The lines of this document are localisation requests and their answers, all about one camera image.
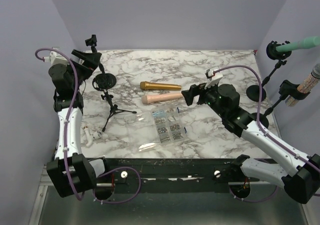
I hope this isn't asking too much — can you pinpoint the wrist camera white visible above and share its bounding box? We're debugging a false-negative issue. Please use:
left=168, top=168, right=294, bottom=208
left=204, top=66, right=223, bottom=90
left=43, top=51, right=68, bottom=66

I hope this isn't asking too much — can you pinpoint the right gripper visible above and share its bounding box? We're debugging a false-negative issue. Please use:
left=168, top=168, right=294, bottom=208
left=182, top=78, right=227, bottom=118

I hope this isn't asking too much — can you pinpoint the black stand holding teal mic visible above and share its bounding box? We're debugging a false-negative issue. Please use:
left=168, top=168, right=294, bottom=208
left=246, top=41, right=292, bottom=102

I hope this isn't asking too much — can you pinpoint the white plastic faucet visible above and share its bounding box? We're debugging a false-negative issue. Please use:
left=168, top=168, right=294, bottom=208
left=83, top=126, right=102, bottom=147

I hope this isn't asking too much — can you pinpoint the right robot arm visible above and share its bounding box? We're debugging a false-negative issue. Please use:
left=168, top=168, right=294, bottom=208
left=181, top=83, right=320, bottom=204

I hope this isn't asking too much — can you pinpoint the black stand holding glitter mic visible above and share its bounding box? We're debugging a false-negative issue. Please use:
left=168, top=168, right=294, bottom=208
left=246, top=80, right=310, bottom=128

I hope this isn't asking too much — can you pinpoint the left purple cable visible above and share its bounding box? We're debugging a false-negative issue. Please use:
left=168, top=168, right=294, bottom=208
left=34, top=47, right=86, bottom=201

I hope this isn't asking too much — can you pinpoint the pink microphone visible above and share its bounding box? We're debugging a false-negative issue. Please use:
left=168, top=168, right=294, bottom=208
left=141, top=92, right=184, bottom=105

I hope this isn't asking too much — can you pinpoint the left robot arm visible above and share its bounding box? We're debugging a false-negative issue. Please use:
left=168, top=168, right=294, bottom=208
left=46, top=50, right=111, bottom=201

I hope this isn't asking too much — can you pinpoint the teal microphone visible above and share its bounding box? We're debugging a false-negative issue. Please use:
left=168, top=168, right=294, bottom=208
left=275, top=36, right=320, bottom=53

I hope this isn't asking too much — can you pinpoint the black round-base mic stand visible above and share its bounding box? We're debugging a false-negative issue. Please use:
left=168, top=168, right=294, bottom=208
left=84, top=34, right=117, bottom=88

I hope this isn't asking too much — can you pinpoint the glitter microphone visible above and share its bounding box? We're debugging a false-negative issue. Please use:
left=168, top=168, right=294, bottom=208
left=285, top=63, right=320, bottom=107

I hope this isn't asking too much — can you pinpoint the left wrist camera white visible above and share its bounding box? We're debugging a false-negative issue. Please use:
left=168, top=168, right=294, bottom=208
left=43, top=51, right=68, bottom=66

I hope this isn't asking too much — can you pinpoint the black tripod mic stand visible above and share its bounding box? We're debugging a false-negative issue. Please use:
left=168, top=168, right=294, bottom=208
left=91, top=73, right=138, bottom=133

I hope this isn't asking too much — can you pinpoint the gold microphone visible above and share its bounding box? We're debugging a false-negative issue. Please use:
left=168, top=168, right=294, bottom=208
left=140, top=81, right=182, bottom=91

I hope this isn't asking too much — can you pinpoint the clear plastic screw box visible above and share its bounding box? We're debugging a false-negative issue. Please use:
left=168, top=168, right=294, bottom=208
left=124, top=106, right=187, bottom=153

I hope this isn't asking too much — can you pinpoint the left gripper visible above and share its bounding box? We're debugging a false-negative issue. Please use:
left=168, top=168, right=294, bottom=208
left=65, top=49, right=101, bottom=92

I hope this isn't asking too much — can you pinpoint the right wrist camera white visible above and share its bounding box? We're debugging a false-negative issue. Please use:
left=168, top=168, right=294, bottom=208
left=204, top=66, right=223, bottom=90

